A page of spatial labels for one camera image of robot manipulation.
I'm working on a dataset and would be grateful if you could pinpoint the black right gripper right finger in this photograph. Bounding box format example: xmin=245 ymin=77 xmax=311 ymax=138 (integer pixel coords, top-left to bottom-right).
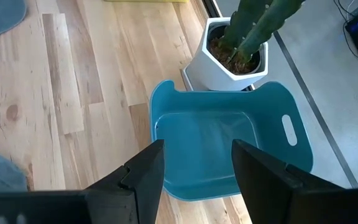
xmin=231 ymin=139 xmax=358 ymax=224

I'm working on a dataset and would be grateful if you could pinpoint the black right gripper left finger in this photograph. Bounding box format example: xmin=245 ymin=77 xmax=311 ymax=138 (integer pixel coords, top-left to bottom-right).
xmin=0 ymin=139 xmax=166 ymax=224

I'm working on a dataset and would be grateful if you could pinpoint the teal plastic bin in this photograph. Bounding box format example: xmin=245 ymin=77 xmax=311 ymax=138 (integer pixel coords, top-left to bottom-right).
xmin=149 ymin=80 xmax=314 ymax=202

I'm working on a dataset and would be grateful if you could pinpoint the white hexagonal plant pot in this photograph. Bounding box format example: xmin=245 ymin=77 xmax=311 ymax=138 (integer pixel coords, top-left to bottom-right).
xmin=181 ymin=17 xmax=269 ymax=92

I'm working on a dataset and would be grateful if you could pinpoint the green cactus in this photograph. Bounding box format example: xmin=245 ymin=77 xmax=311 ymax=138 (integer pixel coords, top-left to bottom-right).
xmin=218 ymin=0 xmax=306 ymax=65

